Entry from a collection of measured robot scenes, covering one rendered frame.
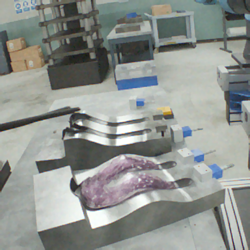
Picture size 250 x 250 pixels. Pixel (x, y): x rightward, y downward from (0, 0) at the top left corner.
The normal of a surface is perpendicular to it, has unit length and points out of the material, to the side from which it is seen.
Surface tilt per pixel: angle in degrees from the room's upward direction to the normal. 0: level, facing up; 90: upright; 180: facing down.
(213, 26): 90
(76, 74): 90
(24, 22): 90
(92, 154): 90
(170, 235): 0
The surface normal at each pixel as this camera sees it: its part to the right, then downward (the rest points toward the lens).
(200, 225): -0.15, -0.90
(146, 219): 0.29, 0.37
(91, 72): -0.06, 0.43
